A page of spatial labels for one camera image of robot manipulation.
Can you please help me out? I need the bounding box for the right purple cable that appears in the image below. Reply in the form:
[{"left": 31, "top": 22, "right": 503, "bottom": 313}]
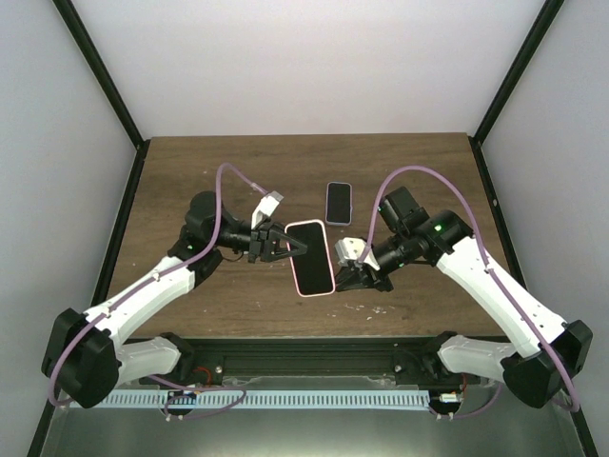
[{"left": 363, "top": 166, "right": 582, "bottom": 421}]

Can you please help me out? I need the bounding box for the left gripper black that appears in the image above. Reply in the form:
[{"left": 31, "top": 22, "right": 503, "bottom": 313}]
[{"left": 212, "top": 218, "right": 309, "bottom": 265}]

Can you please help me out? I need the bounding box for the purple cable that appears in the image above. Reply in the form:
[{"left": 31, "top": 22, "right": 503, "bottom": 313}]
[
  {"left": 363, "top": 166, "right": 582, "bottom": 421},
  {"left": 48, "top": 163, "right": 267, "bottom": 424}
]

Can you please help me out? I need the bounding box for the left black frame post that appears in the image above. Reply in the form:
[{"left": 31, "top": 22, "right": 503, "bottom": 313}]
[{"left": 50, "top": 0, "right": 145, "bottom": 149}]

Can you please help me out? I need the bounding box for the light blue slotted cable duct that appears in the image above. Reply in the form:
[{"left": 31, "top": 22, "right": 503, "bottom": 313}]
[{"left": 98, "top": 389, "right": 430, "bottom": 411}]

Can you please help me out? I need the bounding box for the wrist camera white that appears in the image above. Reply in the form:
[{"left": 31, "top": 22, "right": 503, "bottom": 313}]
[
  {"left": 335, "top": 237, "right": 381, "bottom": 271},
  {"left": 251, "top": 191, "right": 284, "bottom": 229}
]

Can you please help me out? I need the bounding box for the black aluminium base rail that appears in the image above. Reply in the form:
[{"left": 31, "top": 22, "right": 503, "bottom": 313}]
[{"left": 118, "top": 332, "right": 514, "bottom": 387}]

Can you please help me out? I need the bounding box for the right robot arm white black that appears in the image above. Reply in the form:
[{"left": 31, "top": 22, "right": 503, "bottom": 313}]
[{"left": 335, "top": 188, "right": 593, "bottom": 408}]

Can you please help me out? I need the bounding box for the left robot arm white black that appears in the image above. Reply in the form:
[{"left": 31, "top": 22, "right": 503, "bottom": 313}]
[{"left": 42, "top": 191, "right": 311, "bottom": 408}]

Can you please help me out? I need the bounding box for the clear acrylic sheet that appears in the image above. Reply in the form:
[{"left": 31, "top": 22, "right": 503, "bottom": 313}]
[{"left": 41, "top": 378, "right": 594, "bottom": 456}]

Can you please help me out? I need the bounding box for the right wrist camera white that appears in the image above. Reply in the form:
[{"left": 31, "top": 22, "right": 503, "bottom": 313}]
[{"left": 335, "top": 237, "right": 381, "bottom": 271}]

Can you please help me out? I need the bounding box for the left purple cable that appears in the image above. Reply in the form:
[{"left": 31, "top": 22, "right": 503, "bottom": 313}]
[{"left": 48, "top": 163, "right": 267, "bottom": 424}]

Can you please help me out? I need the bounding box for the pink phone case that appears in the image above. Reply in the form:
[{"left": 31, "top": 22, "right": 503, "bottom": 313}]
[{"left": 284, "top": 219, "right": 337, "bottom": 298}]

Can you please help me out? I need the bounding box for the black frame post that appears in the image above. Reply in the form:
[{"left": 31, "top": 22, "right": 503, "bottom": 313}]
[
  {"left": 50, "top": 0, "right": 145, "bottom": 149},
  {"left": 468, "top": 0, "right": 565, "bottom": 144}
]

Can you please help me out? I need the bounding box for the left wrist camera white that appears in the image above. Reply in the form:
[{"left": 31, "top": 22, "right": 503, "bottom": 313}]
[{"left": 251, "top": 191, "right": 284, "bottom": 229}]

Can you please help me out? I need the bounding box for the right black frame post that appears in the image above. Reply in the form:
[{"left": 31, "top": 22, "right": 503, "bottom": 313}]
[{"left": 468, "top": 0, "right": 565, "bottom": 144}]

